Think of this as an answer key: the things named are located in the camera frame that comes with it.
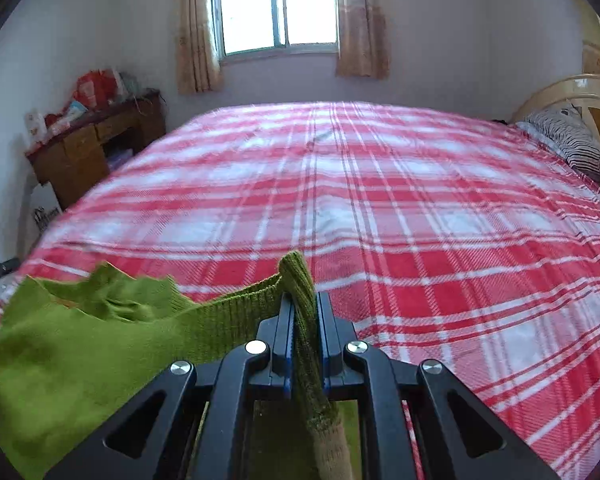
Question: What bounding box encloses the brown wooden desk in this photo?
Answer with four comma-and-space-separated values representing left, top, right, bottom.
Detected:
26, 88, 167, 211

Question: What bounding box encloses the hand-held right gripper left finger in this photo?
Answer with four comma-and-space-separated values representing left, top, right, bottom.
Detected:
44, 295, 297, 480

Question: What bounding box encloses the white paper bag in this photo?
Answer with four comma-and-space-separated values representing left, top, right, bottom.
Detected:
30, 182, 64, 234

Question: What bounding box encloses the wooden headboard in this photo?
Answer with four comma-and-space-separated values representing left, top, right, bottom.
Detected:
509, 73, 600, 173

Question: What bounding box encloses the red plaid blanket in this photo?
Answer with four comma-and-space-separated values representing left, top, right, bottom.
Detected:
0, 101, 600, 478

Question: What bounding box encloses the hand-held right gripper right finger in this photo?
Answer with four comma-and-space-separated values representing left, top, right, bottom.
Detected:
316, 291, 562, 480

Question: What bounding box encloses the beige curtain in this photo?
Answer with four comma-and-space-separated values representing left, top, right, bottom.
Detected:
175, 0, 225, 95
334, 0, 391, 80

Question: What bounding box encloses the striped pillow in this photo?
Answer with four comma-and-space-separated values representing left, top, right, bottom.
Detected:
521, 105, 600, 189

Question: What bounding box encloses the red gift bag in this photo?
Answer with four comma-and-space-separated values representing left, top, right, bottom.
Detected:
73, 69, 117, 110

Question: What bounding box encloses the window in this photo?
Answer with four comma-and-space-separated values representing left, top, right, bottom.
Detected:
209, 0, 341, 64

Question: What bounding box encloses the green orange striped knit sweater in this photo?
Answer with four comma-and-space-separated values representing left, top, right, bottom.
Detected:
0, 250, 353, 480

